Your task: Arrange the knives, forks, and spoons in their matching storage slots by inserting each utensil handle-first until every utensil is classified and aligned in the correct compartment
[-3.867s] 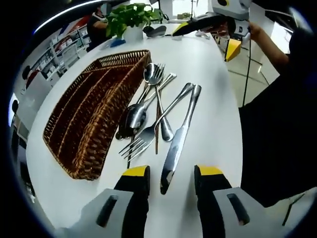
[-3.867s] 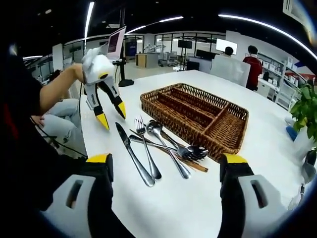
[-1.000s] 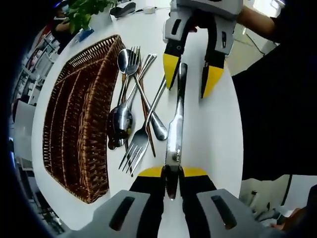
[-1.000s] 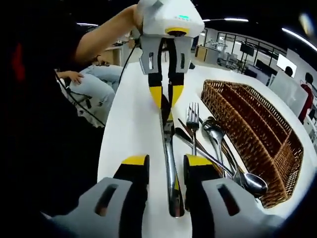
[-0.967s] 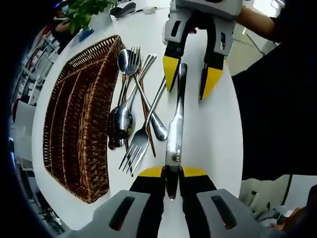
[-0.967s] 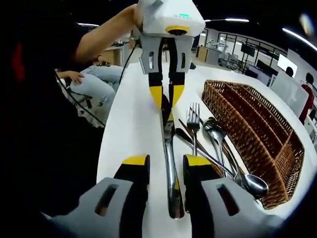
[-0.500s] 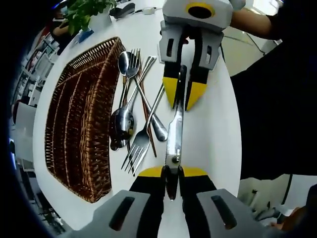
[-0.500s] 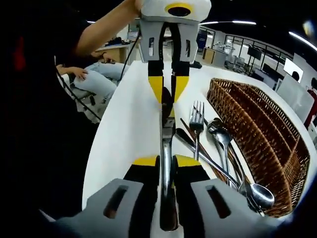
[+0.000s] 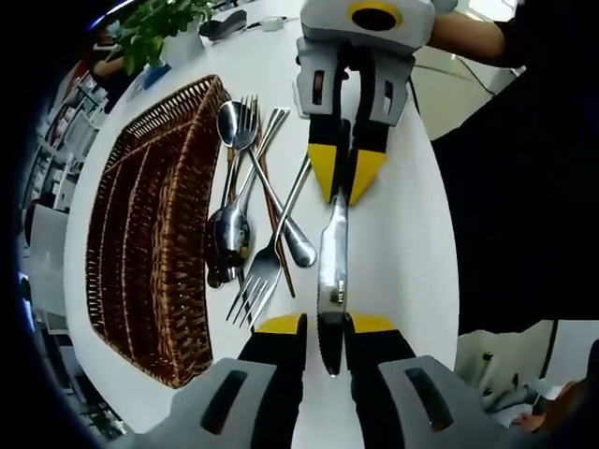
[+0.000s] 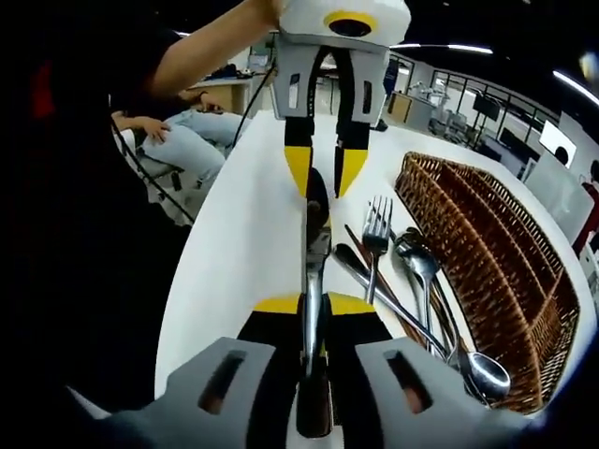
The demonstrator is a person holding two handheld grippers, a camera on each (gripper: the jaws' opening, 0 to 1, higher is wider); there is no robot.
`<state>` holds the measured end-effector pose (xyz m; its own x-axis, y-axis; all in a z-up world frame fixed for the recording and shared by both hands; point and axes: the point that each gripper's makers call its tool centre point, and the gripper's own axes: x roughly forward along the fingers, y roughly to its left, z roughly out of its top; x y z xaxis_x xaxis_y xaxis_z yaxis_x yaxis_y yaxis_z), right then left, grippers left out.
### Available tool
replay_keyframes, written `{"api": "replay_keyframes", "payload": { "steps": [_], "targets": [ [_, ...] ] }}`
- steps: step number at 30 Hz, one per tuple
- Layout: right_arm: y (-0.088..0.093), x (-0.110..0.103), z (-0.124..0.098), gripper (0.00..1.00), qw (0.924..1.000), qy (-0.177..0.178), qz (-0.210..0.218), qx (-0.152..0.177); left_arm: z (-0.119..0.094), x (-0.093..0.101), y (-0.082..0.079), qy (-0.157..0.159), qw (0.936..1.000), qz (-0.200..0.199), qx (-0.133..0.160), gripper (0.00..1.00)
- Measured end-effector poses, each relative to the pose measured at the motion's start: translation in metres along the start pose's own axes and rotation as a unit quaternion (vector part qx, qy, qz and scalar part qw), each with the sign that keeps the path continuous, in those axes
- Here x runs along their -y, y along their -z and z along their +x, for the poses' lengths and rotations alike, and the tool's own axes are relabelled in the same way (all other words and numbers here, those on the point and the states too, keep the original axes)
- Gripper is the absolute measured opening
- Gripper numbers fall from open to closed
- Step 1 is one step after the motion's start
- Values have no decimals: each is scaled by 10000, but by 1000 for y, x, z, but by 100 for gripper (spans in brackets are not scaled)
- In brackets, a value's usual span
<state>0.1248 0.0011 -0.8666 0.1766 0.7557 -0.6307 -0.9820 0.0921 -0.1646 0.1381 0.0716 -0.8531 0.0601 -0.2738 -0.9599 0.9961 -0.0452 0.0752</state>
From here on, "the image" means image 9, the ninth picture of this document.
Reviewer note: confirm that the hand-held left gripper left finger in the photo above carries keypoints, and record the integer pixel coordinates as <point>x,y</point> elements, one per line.
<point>276,374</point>

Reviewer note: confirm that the green potted plant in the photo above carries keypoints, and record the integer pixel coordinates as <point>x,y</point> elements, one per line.
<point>150,28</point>

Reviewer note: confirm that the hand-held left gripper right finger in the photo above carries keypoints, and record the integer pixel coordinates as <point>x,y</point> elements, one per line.
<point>379,374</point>

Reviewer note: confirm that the white storage shelf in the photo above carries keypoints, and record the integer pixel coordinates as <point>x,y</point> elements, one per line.
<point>70,131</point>

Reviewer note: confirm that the brown wicker storage tray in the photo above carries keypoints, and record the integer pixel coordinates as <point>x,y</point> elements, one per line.
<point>140,234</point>

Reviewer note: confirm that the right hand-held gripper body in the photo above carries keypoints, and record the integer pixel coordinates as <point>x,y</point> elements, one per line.
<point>327,23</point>

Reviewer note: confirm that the steel fork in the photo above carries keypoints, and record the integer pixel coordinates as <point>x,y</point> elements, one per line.
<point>259,273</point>
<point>299,245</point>

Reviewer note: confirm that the dark grey pouch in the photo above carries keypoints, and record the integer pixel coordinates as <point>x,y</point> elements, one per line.
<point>224,23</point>

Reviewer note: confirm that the operator person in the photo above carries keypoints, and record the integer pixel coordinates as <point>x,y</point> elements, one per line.
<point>524,196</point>

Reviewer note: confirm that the steel table knife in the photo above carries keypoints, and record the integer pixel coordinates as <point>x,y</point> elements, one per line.
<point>333,262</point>

